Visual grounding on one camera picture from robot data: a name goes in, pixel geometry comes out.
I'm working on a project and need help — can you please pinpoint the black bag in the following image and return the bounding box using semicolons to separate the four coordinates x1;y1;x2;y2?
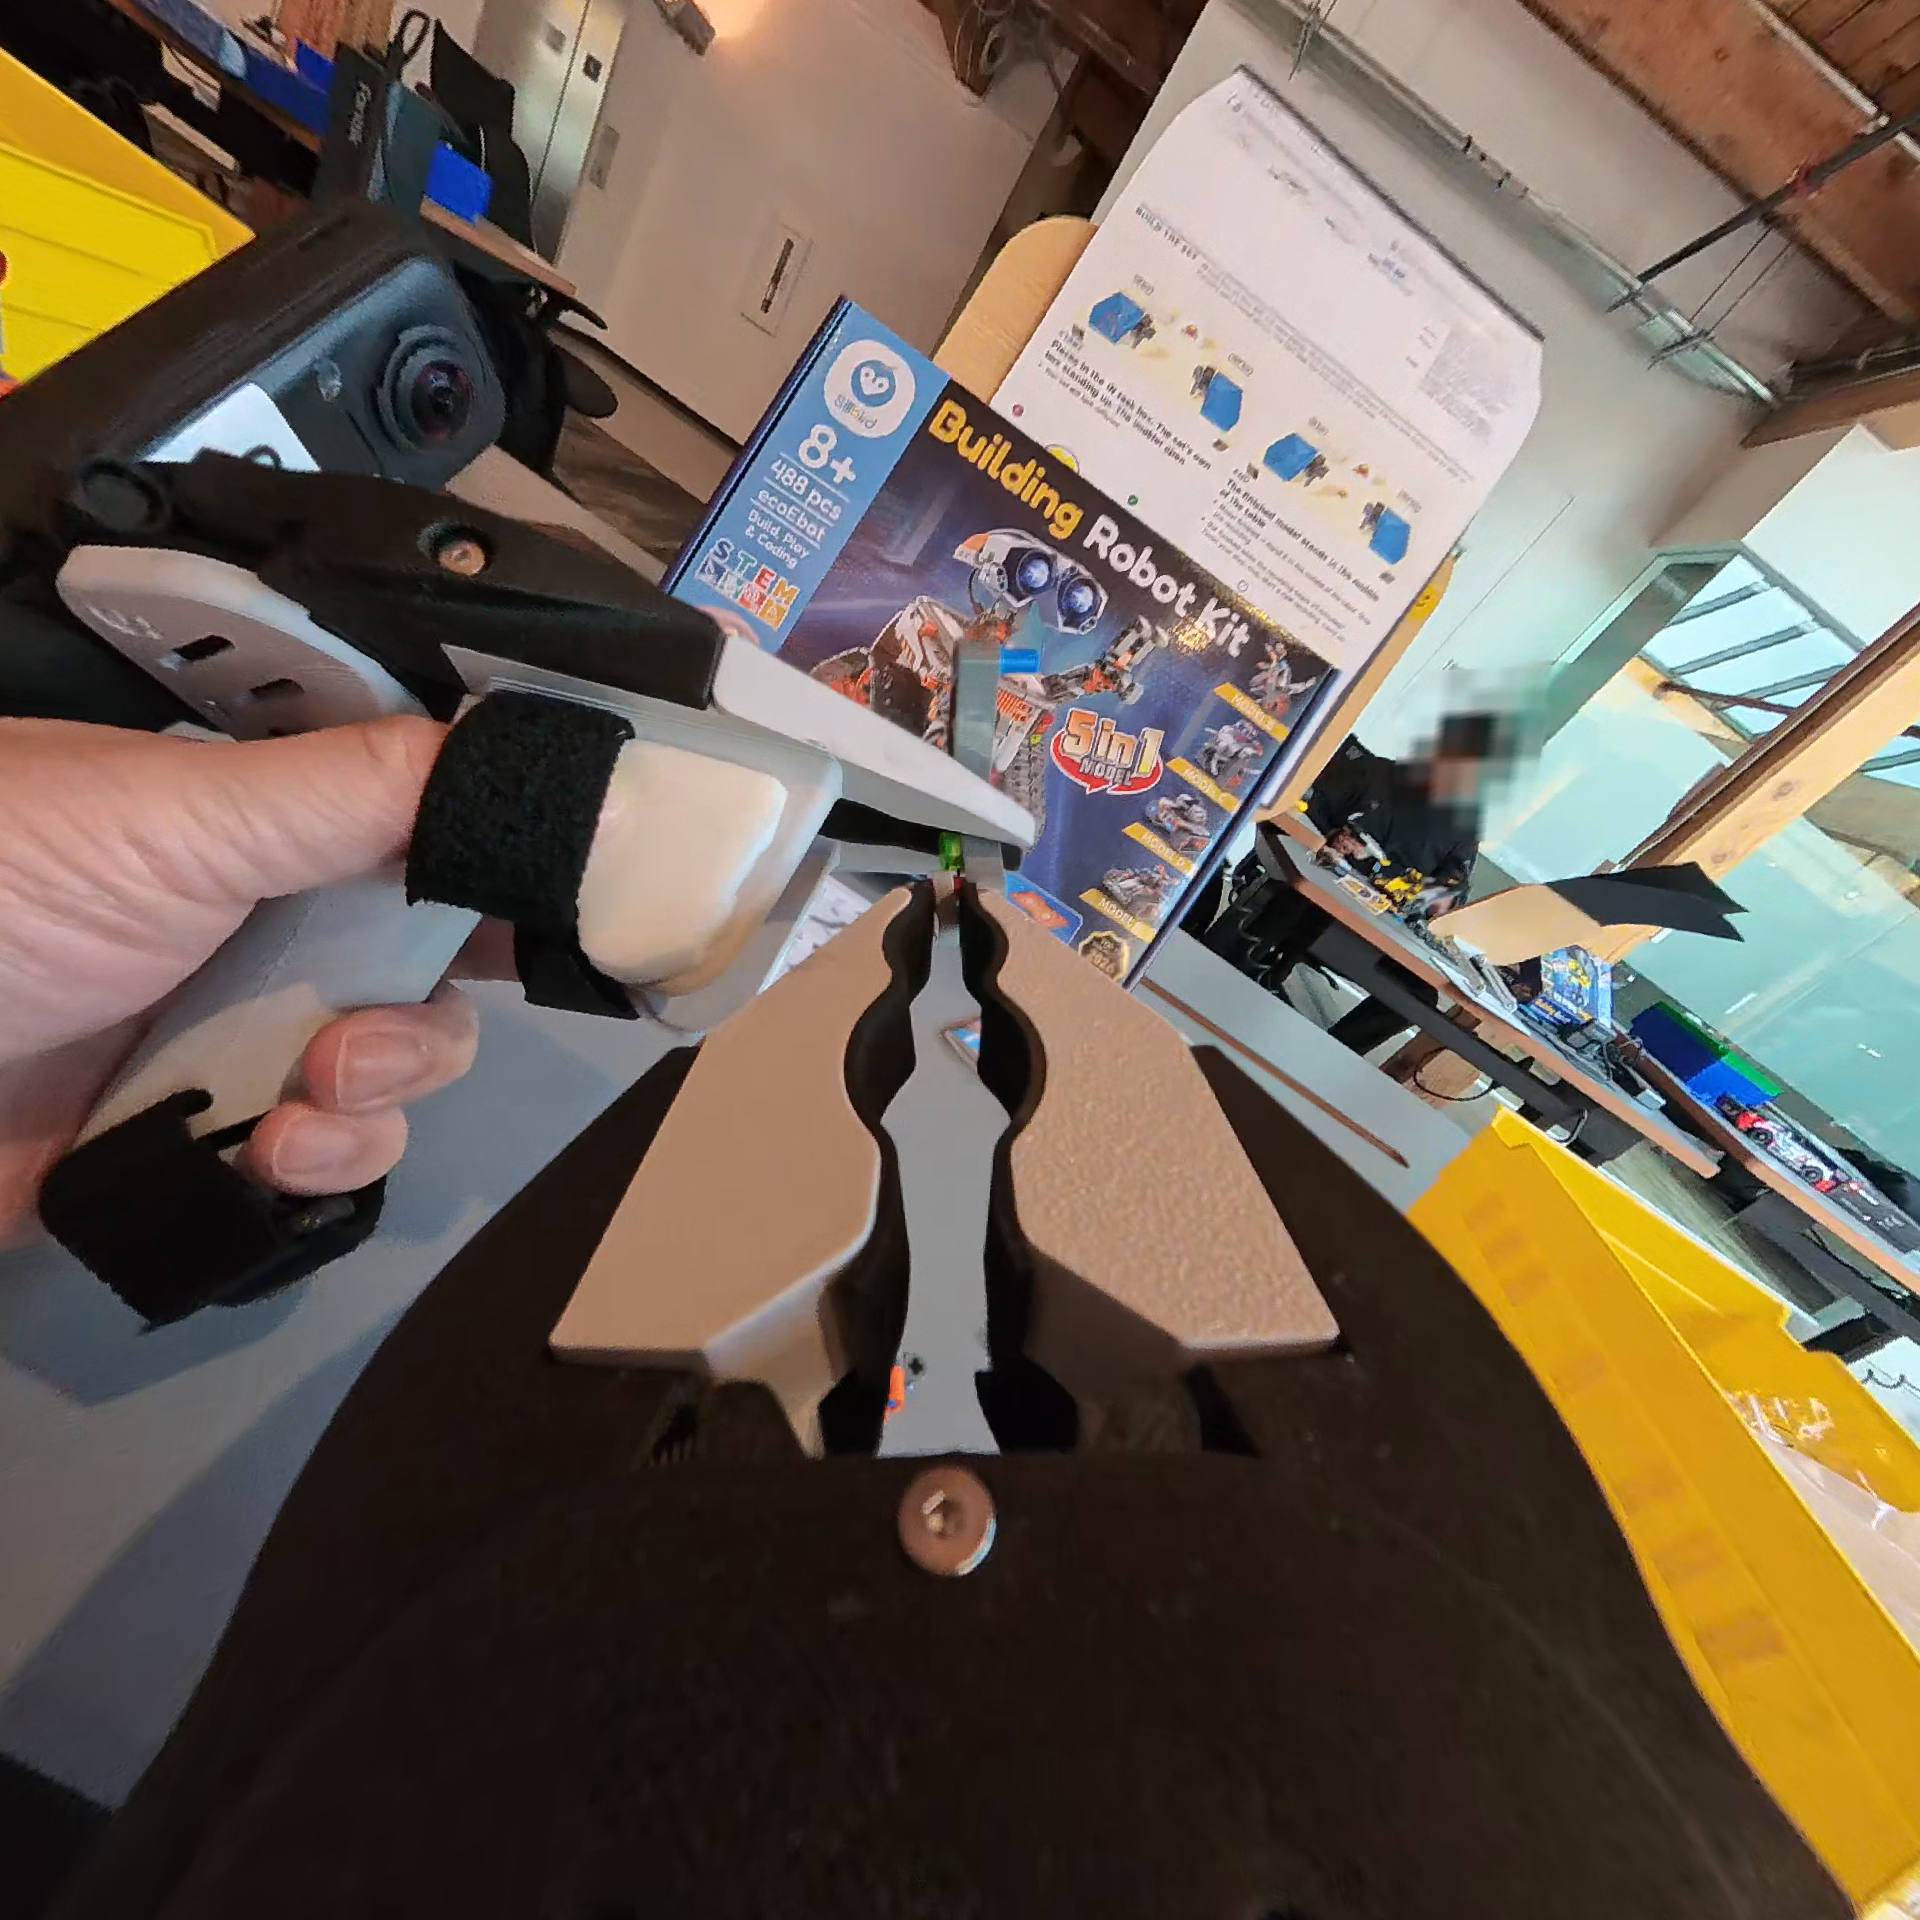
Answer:
311;12;539;253

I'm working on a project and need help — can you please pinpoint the clear plastic bag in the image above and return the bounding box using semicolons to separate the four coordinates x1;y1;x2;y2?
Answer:
1726;1372;1920;1600

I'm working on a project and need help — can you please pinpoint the brown cardboard piece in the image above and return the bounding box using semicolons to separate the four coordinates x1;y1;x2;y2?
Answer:
1430;860;1749;965

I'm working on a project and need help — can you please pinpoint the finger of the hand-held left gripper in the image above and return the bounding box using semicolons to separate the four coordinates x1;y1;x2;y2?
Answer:
712;634;1040;868

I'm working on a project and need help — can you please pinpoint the person's left hand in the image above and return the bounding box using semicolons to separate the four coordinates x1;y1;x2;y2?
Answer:
0;712;485;1250

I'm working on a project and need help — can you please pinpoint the dark grey angled toy beam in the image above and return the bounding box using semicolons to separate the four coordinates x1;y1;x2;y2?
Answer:
947;637;1040;789

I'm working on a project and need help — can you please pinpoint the toy race car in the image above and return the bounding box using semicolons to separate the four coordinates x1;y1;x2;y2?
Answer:
1715;1093;1853;1187

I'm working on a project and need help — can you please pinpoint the person's black shirt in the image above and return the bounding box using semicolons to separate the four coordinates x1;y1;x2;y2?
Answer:
0;1756;106;1920

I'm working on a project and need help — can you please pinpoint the yellow plastic bin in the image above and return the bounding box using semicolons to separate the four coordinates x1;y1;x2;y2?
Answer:
0;45;256;388
1407;1111;1920;1911

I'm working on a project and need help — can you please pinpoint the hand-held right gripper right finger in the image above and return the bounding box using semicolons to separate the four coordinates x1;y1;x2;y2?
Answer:
952;882;1344;1452

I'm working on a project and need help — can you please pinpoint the white printed poster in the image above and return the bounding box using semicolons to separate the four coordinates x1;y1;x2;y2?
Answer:
989;66;1546;666

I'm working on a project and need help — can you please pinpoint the background work table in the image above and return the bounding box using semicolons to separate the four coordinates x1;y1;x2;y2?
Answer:
1258;815;1727;1180

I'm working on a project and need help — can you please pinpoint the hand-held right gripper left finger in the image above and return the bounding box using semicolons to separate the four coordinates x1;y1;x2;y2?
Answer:
549;882;927;1456

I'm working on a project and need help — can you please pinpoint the robot picture kit box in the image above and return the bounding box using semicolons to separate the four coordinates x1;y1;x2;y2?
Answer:
662;294;1344;988

